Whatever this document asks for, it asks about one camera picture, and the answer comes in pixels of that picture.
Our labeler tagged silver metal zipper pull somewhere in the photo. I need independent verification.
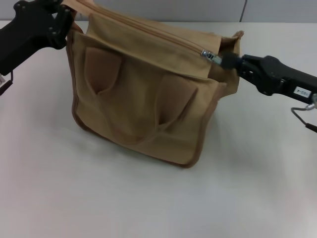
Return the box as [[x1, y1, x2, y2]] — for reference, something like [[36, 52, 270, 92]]
[[201, 49, 223, 66]]

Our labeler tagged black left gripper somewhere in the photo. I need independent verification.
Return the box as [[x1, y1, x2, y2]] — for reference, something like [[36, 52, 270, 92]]
[[0, 0, 75, 74]]

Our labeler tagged right gripper cable with connector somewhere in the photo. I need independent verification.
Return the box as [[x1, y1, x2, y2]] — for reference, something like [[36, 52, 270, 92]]
[[290, 93, 317, 135]]

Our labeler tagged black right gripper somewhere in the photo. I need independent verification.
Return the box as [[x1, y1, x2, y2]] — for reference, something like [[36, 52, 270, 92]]
[[219, 50, 317, 103]]

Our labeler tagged khaki canvas food bag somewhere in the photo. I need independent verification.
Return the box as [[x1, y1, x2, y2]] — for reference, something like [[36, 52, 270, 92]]
[[60, 0, 245, 170]]

